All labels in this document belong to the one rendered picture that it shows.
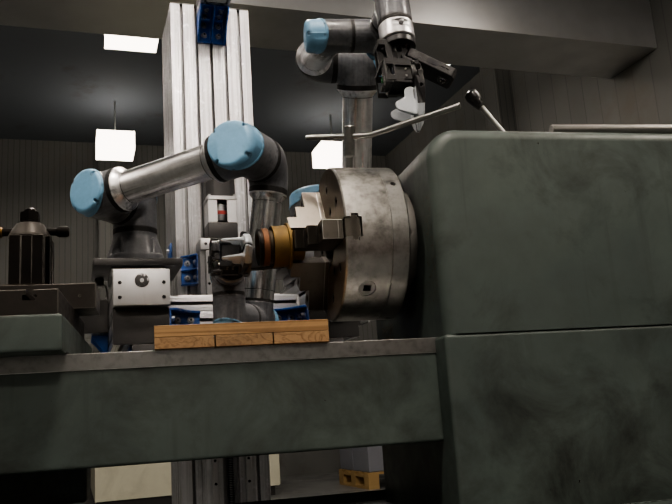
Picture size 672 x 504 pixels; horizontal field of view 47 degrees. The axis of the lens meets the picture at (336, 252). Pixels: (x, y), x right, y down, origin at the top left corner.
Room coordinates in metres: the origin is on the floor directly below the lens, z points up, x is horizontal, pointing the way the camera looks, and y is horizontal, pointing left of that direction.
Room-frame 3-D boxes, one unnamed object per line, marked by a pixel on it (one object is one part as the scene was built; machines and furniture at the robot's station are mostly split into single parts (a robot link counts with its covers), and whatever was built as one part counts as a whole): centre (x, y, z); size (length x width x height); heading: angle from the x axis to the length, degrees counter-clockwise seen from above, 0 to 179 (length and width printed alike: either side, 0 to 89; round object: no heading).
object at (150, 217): (2.03, 0.54, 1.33); 0.13 x 0.12 x 0.14; 157
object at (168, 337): (1.51, 0.21, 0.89); 0.36 x 0.30 x 0.04; 13
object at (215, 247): (1.62, 0.23, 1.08); 0.12 x 0.09 x 0.08; 13
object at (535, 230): (1.68, -0.42, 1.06); 0.59 x 0.48 x 0.39; 103
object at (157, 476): (8.87, 1.89, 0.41); 2.19 x 1.82 x 0.82; 19
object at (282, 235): (1.53, 0.11, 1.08); 0.09 x 0.09 x 0.09; 14
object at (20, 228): (1.50, 0.61, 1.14); 0.08 x 0.08 x 0.03
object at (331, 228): (1.46, 0.02, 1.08); 0.12 x 0.11 x 0.05; 13
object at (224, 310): (1.79, 0.25, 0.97); 0.11 x 0.08 x 0.11; 157
